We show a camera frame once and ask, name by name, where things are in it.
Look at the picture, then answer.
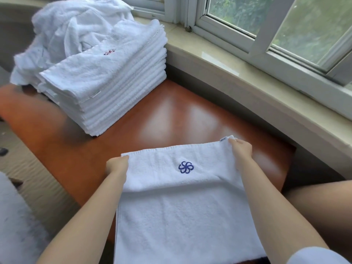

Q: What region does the person's left hand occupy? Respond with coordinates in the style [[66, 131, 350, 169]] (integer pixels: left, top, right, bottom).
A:
[[106, 155, 130, 178]]

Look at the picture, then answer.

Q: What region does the person's right hand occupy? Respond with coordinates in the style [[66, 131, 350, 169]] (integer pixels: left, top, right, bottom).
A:
[[228, 138, 253, 170]]

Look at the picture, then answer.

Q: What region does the white towel with blue emblem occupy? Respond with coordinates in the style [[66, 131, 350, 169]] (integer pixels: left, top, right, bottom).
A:
[[113, 135, 267, 264]]

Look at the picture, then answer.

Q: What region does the person's left forearm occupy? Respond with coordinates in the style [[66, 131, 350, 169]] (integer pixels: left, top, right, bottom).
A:
[[36, 173, 127, 264]]

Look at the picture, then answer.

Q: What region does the person's right forearm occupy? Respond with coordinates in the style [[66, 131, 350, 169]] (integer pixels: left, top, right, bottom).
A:
[[236, 158, 329, 264]]

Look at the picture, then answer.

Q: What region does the beige stone window sill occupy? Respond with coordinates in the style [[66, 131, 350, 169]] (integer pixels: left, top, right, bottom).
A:
[[133, 16, 352, 179]]

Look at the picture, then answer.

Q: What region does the stack of folded white towels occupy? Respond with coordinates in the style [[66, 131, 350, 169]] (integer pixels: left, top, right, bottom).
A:
[[36, 19, 168, 137]]

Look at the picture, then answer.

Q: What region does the person's right leg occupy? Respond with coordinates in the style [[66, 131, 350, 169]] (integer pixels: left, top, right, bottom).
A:
[[283, 180, 352, 262]]

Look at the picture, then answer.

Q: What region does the white fluffy fabric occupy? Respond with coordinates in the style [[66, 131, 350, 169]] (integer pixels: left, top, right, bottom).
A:
[[0, 172, 51, 264]]

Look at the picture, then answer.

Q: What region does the white shirt sleeve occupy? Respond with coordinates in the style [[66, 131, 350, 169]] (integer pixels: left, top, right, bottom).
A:
[[287, 246, 351, 264]]

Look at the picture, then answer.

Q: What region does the pile of crumpled white towels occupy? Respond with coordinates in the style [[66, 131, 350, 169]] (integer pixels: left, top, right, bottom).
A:
[[10, 0, 135, 86]]

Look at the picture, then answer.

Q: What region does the white window frame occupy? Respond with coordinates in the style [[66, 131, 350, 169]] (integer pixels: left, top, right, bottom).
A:
[[118, 0, 352, 121]]

